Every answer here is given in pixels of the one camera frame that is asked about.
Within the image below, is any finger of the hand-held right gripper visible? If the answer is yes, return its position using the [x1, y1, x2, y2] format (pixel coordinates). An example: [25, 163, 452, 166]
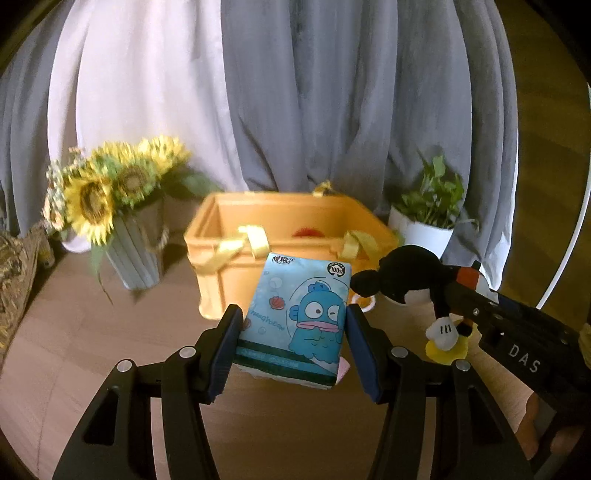
[442, 276, 504, 334]

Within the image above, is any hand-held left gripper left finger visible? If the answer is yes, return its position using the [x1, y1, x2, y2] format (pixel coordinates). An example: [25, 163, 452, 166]
[52, 304, 245, 480]

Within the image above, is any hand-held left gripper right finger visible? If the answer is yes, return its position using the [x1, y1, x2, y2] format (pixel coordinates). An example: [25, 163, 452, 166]
[345, 305, 532, 480]

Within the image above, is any black mouse plush toy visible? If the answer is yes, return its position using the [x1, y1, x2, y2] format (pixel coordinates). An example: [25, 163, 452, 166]
[350, 244, 498, 368]

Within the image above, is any orange crate with yellow handles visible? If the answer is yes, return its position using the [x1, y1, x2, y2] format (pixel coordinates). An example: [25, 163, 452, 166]
[184, 182, 403, 320]

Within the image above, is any blue cartoon tissue pack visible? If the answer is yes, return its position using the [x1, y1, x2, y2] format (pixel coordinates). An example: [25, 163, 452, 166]
[232, 251, 354, 391]

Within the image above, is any person's right hand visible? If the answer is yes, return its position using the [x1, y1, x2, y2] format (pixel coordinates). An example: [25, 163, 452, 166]
[515, 391, 583, 463]

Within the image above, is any white plant pot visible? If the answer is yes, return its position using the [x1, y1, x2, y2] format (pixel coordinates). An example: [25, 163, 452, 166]
[387, 205, 456, 267]

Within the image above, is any green potted plant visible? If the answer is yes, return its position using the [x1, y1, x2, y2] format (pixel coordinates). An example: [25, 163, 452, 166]
[398, 154, 480, 230]

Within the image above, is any grey ribbed vase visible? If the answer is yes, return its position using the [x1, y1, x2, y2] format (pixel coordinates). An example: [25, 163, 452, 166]
[104, 198, 170, 291]

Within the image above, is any white curved hoop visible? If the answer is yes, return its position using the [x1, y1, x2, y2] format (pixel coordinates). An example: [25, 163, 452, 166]
[537, 82, 591, 311]

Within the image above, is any sunflower bouquet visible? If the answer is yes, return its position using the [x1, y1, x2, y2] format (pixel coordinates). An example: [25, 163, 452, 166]
[41, 135, 225, 296]

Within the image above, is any woven straw item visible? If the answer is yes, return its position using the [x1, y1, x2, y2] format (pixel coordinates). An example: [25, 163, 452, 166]
[0, 222, 54, 363]

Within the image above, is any grey curtain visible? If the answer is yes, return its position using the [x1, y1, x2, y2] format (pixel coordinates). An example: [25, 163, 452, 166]
[0, 18, 75, 243]
[221, 0, 519, 298]

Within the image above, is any pale pink curtain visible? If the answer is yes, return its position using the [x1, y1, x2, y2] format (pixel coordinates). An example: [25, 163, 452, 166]
[46, 0, 252, 254]

